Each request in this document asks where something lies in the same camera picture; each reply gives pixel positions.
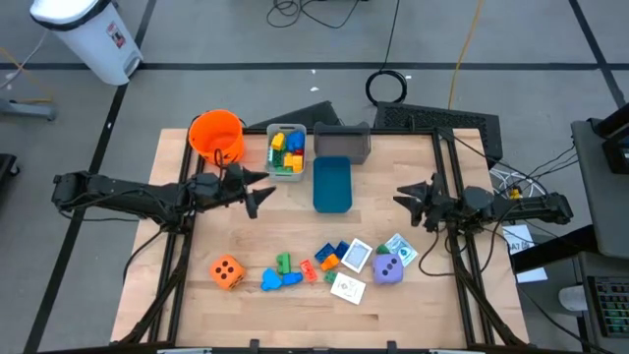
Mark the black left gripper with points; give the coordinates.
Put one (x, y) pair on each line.
(231, 184)

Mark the teal plastic tray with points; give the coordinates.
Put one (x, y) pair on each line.
(332, 187)

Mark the grey stand foot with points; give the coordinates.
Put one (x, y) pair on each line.
(29, 109)

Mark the white paper sheet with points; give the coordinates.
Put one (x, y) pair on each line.
(531, 275)

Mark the orange pumpkin face bucket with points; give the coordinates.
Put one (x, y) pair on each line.
(216, 130)

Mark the blue toy block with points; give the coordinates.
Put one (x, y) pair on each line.
(292, 278)

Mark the dark grey translucent bin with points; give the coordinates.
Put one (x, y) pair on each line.
(342, 145)

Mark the black perforated metal case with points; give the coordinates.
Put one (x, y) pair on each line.
(437, 123)

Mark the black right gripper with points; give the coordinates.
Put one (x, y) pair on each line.
(447, 209)

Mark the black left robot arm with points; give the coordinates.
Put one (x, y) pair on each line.
(128, 194)

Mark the black floor object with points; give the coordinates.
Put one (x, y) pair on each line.
(7, 169)

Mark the yellow orange toy brick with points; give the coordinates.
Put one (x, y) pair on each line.
(278, 141)

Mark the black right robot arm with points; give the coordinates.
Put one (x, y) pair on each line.
(540, 206)

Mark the black desk bar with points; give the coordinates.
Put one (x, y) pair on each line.
(550, 251)

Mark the black box on desk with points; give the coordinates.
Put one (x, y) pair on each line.
(616, 142)

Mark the yellow connector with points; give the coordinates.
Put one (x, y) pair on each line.
(514, 194)

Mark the grey side desk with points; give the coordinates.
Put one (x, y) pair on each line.
(604, 206)

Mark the white rounded object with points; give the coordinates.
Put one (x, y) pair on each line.
(572, 297)

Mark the white card with print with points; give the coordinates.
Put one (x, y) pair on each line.
(348, 288)

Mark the teal and white card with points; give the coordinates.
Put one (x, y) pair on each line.
(401, 249)

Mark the small green toy brick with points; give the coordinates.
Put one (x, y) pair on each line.
(330, 277)

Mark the orange toy block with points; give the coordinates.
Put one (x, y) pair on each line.
(330, 262)

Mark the orange foam die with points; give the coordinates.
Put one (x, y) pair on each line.
(233, 275)

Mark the blue and white card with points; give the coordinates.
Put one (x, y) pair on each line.
(357, 255)

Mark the backlit keyboard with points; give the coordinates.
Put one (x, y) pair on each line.
(611, 305)

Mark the white printed paper label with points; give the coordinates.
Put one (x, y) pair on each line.
(518, 238)

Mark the black frame clamp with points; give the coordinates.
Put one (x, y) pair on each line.
(254, 344)
(391, 345)

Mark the light grey plastic bin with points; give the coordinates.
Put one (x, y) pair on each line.
(286, 177)

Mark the small green toy block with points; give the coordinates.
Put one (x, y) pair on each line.
(383, 250)

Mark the purple foam die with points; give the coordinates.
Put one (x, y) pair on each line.
(388, 275)

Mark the white pedal trash can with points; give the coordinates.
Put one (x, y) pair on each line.
(74, 39)

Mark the red orange toy brick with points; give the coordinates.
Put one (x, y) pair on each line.
(308, 270)

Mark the large blue hollow block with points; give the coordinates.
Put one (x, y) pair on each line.
(296, 141)

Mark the black wedge panel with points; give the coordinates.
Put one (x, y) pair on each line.
(304, 118)

